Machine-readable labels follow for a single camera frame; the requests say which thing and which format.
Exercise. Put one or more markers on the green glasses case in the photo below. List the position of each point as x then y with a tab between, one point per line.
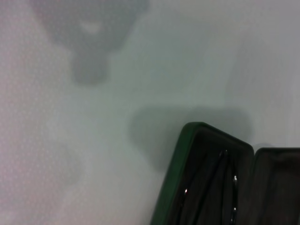
175	164

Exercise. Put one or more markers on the black glasses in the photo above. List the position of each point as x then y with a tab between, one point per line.
222	164

